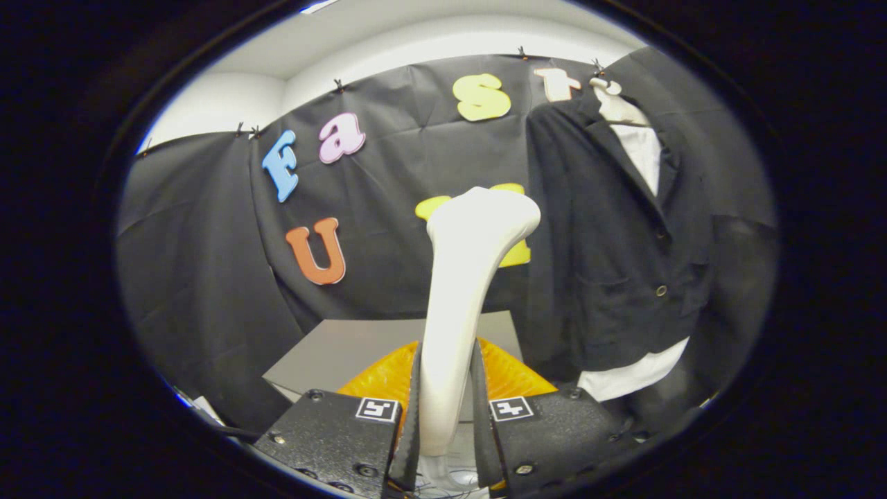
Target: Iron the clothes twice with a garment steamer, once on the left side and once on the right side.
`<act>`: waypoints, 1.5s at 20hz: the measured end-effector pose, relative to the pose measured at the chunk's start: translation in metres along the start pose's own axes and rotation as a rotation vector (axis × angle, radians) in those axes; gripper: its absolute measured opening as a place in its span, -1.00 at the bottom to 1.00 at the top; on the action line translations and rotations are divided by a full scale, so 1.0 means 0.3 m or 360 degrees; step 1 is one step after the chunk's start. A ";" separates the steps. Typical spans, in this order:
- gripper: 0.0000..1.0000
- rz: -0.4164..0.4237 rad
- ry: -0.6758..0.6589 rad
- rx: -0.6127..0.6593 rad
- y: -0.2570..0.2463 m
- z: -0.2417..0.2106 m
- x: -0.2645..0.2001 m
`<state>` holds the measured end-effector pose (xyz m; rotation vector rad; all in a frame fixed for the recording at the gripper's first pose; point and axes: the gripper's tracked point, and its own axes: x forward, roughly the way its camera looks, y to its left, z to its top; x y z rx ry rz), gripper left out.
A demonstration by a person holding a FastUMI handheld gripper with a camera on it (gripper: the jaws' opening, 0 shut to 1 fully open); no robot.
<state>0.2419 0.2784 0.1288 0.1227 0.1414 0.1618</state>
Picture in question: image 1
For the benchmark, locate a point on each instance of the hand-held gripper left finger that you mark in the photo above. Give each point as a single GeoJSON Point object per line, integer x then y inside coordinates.
{"type": "Point", "coordinates": [410, 430]}

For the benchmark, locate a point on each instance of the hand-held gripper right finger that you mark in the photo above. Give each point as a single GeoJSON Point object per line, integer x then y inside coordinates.
{"type": "Point", "coordinates": [481, 430]}

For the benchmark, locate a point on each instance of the black blazer jacket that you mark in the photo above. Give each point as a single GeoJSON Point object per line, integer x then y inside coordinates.
{"type": "Point", "coordinates": [610, 242]}

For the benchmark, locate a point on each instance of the grey cabinet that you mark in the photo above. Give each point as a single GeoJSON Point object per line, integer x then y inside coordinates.
{"type": "Point", "coordinates": [346, 346]}

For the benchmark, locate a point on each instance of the white mannequin torso on stand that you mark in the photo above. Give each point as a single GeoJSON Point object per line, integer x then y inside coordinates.
{"type": "Point", "coordinates": [624, 378]}

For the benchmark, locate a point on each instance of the white and blue clutter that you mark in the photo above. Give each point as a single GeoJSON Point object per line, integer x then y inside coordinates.
{"type": "Point", "coordinates": [204, 405]}

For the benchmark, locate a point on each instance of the black backdrop cloth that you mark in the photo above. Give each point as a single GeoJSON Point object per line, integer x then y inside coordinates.
{"type": "Point", "coordinates": [388, 173]}

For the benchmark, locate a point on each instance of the white ceiling light panel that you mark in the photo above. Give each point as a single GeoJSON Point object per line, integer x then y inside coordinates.
{"type": "Point", "coordinates": [319, 6]}

